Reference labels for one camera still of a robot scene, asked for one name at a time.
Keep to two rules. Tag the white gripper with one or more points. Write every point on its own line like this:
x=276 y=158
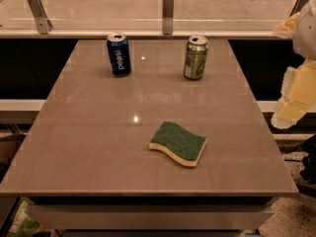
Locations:
x=306 y=37

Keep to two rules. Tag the green soda can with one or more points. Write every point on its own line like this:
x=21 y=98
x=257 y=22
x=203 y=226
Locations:
x=195 y=58

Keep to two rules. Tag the blue pepsi can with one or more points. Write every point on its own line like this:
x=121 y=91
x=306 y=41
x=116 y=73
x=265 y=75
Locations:
x=118 y=50

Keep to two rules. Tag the black object on floor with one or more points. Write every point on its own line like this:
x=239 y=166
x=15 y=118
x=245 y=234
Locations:
x=301 y=149

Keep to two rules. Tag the green yellow sponge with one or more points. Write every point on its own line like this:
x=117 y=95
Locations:
x=181 y=145

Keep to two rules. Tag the green package on floor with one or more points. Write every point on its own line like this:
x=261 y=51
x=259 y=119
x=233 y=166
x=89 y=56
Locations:
x=23 y=225

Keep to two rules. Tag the right metal bracket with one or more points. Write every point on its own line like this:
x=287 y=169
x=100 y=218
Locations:
x=299 y=4

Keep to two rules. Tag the metal bracket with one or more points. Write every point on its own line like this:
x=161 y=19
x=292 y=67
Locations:
x=167 y=16
x=299 y=4
x=43 y=24

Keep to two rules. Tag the middle metal bracket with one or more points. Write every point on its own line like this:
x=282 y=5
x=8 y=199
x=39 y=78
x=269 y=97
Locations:
x=167 y=16

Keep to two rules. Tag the left metal bracket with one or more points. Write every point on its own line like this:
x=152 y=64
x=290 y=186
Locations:
x=43 y=24

